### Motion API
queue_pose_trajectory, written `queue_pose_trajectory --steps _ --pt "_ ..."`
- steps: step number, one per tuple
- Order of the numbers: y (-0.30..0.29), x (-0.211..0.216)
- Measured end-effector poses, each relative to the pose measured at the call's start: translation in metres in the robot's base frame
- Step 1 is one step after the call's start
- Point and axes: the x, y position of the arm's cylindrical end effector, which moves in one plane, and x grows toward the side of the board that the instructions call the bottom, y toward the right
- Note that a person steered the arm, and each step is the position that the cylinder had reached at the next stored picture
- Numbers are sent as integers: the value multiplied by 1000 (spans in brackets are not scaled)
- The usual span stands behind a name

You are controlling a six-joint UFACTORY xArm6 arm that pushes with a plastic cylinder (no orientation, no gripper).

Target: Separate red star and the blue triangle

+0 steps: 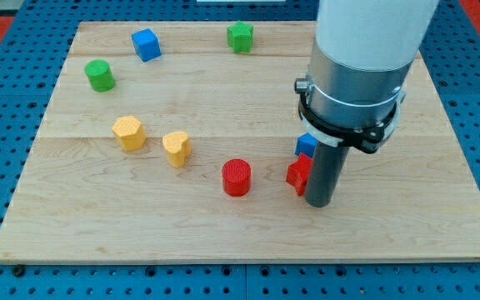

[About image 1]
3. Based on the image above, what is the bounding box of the red star block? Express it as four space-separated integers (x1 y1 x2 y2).
286 153 313 196

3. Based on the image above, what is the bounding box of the blue triangle block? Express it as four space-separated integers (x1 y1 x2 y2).
294 132 318 158

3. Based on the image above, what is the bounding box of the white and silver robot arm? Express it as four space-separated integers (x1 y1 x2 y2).
295 0 438 153

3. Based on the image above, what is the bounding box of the green star block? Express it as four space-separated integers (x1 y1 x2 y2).
227 21 254 53

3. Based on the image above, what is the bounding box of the red cylinder block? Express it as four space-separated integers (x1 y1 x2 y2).
222 158 252 197

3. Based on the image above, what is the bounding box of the yellow heart block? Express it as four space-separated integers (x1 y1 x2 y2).
162 131 192 168

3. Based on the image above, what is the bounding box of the light wooden board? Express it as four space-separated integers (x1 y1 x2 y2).
0 22 480 265

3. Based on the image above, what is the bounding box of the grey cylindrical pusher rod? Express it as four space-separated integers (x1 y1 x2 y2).
305 142 349 208

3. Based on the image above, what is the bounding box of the yellow hexagon block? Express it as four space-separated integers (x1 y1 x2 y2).
112 115 147 152

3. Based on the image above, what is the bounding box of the blue cube block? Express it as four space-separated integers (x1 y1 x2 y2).
131 28 162 62

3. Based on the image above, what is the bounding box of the green cylinder block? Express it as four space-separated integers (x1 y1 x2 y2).
84 59 116 93

